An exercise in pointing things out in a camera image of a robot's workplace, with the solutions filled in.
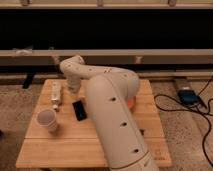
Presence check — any black eraser block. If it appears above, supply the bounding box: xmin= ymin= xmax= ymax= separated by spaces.
xmin=72 ymin=100 xmax=87 ymax=121

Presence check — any white paper cup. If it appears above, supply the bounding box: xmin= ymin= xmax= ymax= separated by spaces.
xmin=36 ymin=109 xmax=58 ymax=132

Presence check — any blue power adapter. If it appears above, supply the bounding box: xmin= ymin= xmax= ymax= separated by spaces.
xmin=178 ymin=89 xmax=199 ymax=105

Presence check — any clear plastic bottle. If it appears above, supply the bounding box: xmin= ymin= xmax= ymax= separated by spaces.
xmin=51 ymin=81 xmax=62 ymax=110

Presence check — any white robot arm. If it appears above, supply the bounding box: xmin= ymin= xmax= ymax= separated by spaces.
xmin=60 ymin=55 xmax=159 ymax=171

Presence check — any black cable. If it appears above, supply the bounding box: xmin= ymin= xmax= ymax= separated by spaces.
xmin=153 ymin=77 xmax=213 ymax=168

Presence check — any wooden table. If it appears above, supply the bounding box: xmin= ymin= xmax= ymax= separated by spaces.
xmin=16 ymin=80 xmax=172 ymax=168

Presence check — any orange bowl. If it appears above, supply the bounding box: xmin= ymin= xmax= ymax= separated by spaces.
xmin=127 ymin=96 xmax=136 ymax=109

